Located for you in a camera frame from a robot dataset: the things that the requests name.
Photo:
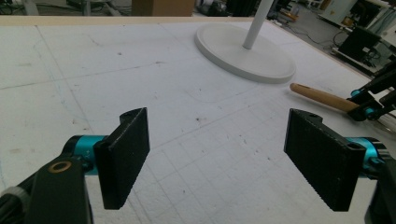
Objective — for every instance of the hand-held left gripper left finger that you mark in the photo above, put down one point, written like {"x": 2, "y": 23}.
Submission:
{"x": 123, "y": 161}

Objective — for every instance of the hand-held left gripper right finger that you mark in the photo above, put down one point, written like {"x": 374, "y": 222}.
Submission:
{"x": 323, "y": 161}

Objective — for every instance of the black equipment box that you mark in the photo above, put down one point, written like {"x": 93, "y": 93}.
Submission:
{"x": 359, "y": 43}

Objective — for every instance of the white cabinet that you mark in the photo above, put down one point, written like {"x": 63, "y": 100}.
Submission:
{"x": 337, "y": 11}

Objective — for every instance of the white round stand base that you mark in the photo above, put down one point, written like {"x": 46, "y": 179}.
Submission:
{"x": 227, "y": 43}

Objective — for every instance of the brown cardboard box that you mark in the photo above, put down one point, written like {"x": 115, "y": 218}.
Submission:
{"x": 163, "y": 7}

